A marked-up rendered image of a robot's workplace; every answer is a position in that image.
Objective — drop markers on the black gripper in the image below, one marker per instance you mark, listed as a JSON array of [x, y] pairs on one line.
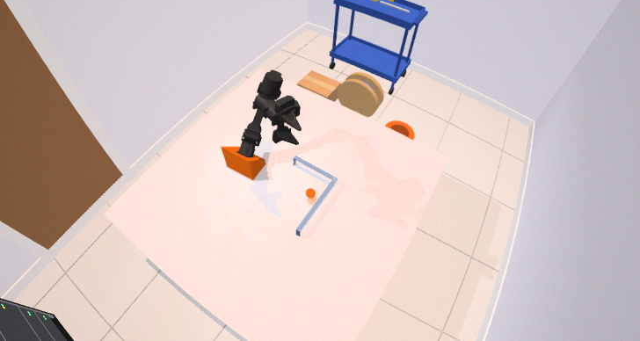
[[282, 111]]

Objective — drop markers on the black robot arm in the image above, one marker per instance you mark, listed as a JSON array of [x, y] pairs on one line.
[[269, 89]]

